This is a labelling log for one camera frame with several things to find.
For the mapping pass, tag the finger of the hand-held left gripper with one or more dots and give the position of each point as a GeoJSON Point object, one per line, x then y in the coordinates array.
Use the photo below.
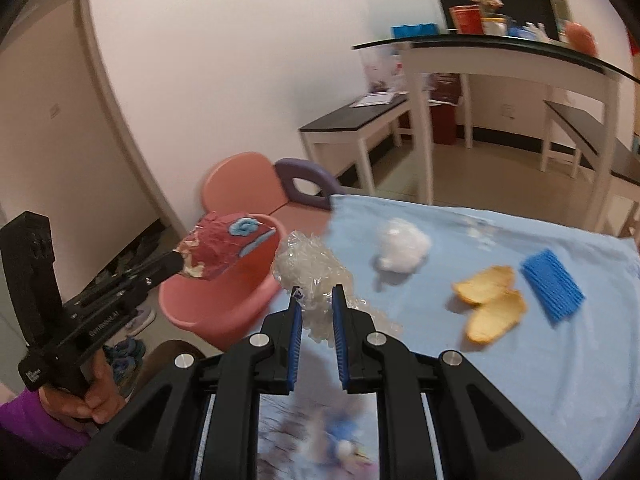
{"type": "Point", "coordinates": [162, 264]}
{"type": "Point", "coordinates": [132, 285]}

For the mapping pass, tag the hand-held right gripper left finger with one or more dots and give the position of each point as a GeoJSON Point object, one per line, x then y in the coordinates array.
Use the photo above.
{"type": "Point", "coordinates": [295, 350]}

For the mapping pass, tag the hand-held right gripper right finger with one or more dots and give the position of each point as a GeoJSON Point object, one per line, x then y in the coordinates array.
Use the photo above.
{"type": "Point", "coordinates": [340, 350]}

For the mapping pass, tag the red floral snack packet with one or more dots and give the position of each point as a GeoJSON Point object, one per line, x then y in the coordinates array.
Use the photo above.
{"type": "Point", "coordinates": [220, 245]}

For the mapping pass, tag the pink plastic bucket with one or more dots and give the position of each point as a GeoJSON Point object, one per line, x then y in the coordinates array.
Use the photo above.
{"type": "Point", "coordinates": [210, 305]}

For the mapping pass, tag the clear plastic bag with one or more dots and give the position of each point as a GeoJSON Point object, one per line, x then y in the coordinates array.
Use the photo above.
{"type": "Point", "coordinates": [310, 265]}

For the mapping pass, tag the blue foam mesh pad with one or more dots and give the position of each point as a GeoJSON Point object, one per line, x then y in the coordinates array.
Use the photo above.
{"type": "Point", "coordinates": [552, 285]}

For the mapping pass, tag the person's left forearm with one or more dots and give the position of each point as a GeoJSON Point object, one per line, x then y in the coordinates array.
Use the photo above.
{"type": "Point", "coordinates": [35, 425]}

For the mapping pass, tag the person's left hand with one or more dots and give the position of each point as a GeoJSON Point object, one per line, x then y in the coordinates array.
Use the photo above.
{"type": "Point", "coordinates": [102, 400]}

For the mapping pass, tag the pink and purple child chair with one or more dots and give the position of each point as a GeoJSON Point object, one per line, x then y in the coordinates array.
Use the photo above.
{"type": "Point", "coordinates": [240, 180]}

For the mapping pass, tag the white crumpled plastic bag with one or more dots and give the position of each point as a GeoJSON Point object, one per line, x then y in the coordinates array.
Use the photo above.
{"type": "Point", "coordinates": [402, 245]}

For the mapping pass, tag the floral light blue tablecloth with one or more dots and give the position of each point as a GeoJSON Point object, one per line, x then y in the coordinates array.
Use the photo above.
{"type": "Point", "coordinates": [500, 385]}

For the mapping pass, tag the dark-top white bench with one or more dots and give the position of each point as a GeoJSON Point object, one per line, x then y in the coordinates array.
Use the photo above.
{"type": "Point", "coordinates": [345, 122]}
{"type": "Point", "coordinates": [595, 135]}

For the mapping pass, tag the white paper sheet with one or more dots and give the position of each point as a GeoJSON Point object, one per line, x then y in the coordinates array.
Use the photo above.
{"type": "Point", "coordinates": [372, 100]}

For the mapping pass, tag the dark red carton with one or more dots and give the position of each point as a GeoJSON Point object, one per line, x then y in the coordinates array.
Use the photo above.
{"type": "Point", "coordinates": [445, 87]}

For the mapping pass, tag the white red-printed plastic bag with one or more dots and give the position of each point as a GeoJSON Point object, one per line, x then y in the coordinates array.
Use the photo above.
{"type": "Point", "coordinates": [385, 67]}

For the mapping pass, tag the white glass-top table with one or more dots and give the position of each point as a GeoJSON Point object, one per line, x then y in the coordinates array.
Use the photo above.
{"type": "Point", "coordinates": [500, 52]}

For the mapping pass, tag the red tin box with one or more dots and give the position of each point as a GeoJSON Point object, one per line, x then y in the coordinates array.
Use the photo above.
{"type": "Point", "coordinates": [465, 20]}

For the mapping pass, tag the yellow lidded container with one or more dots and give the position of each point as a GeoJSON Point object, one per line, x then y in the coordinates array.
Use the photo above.
{"type": "Point", "coordinates": [494, 26]}

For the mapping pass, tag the blue and white packets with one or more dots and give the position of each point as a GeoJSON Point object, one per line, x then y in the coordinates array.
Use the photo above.
{"type": "Point", "coordinates": [527, 31]}

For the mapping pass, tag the orange salt lamp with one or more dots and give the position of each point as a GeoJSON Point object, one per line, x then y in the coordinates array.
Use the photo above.
{"type": "Point", "coordinates": [582, 37]}

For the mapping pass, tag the white wall socket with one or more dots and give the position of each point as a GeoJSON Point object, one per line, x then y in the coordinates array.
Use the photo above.
{"type": "Point", "coordinates": [508, 110]}

